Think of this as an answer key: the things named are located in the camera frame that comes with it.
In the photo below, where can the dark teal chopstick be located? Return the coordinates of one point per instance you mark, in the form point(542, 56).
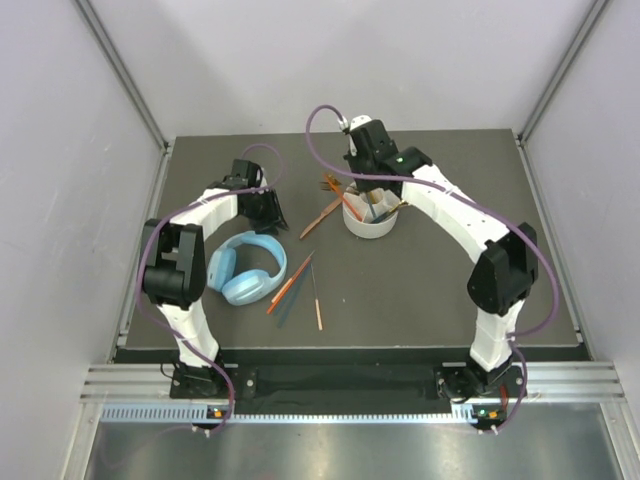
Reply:
point(284, 314)
point(371, 202)

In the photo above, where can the white divided round container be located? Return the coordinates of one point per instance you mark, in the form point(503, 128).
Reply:
point(385, 199)

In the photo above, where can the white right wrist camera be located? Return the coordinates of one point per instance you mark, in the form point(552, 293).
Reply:
point(346, 126)

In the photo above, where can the gold spoon green handle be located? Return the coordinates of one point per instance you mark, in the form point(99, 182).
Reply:
point(389, 213)

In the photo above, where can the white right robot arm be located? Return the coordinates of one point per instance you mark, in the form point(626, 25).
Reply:
point(505, 267)

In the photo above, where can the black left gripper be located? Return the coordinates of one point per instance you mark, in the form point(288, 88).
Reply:
point(272, 218)

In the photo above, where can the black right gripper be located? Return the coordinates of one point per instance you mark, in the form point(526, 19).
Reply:
point(351, 160)

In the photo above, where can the grey slotted cable duct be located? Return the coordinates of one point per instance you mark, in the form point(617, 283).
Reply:
point(210, 415)

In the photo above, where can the copper utensil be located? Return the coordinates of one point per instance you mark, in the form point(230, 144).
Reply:
point(321, 217)

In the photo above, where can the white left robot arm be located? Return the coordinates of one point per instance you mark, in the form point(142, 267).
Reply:
point(224, 241)

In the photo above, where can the aluminium frame rail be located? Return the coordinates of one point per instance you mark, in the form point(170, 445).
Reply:
point(109, 50)

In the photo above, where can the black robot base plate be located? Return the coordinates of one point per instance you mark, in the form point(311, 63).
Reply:
point(306, 376)

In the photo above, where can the gold fork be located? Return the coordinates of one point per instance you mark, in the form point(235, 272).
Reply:
point(333, 185)

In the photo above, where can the light blue headphones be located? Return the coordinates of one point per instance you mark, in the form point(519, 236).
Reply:
point(249, 286)

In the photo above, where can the silver copper chopstick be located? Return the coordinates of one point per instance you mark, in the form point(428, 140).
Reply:
point(316, 300)

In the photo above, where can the orange chopstick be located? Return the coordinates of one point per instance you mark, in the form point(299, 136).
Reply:
point(275, 301)
point(349, 205)

